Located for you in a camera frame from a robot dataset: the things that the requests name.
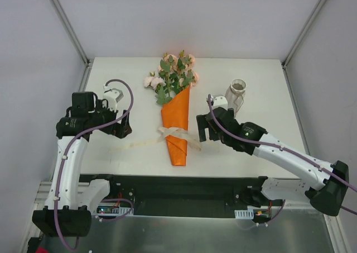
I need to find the orange wrapping paper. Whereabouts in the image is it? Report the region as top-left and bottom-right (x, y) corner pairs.
(161, 87), (190, 166)

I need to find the cream printed ribbon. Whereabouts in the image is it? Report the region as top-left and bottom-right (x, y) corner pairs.
(109, 127), (202, 152)

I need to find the pink flower stem one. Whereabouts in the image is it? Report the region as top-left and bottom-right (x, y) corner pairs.
(167, 50), (200, 97)

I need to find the pink flower stem three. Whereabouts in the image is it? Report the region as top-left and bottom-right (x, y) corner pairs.
(143, 72), (167, 98)

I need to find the pink flower stem two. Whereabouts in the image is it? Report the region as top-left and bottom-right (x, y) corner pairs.
(158, 53), (179, 97)

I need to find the pink flower stem four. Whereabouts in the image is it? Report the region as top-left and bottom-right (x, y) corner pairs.
(173, 69), (199, 94)

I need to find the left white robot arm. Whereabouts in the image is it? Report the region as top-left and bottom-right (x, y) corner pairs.
(32, 87), (132, 237)

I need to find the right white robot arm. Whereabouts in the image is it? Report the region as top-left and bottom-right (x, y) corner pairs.
(196, 107), (349, 216)

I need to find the white ribbed ceramic vase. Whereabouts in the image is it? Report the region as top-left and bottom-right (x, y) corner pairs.
(225, 79), (247, 116)

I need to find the left controller board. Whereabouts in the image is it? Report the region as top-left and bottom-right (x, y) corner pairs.
(97, 205), (134, 217)

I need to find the controller board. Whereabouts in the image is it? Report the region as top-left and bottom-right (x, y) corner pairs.
(97, 205), (134, 217)
(234, 208), (271, 219)

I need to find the right controller board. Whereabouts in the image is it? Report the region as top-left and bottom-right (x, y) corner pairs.
(234, 208), (271, 219)

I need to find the red object bottom left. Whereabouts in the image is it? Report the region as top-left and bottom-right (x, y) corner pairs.
(35, 247), (49, 253)

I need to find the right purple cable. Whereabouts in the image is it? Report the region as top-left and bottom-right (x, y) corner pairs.
(207, 95), (357, 216)

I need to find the purple cable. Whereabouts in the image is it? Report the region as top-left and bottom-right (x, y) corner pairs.
(54, 79), (134, 250)
(207, 95), (357, 216)

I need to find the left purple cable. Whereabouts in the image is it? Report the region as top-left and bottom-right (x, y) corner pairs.
(54, 79), (134, 250)

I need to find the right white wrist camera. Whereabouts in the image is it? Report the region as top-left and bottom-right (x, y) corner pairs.
(207, 94), (228, 110)

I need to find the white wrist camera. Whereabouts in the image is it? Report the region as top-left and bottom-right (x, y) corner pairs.
(102, 86), (124, 112)
(207, 94), (228, 110)

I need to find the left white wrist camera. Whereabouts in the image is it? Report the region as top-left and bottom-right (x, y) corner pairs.
(102, 86), (124, 112)

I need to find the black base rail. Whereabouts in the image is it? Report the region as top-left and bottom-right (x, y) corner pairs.
(79, 174), (283, 218)

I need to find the right aluminium frame post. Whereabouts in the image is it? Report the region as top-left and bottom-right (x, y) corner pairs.
(281, 0), (338, 69)

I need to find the aluminium frame post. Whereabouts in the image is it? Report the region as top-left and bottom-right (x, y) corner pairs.
(41, 0), (93, 67)
(281, 0), (338, 69)

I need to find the left aluminium frame post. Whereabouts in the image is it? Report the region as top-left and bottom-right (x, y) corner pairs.
(41, 0), (93, 67)

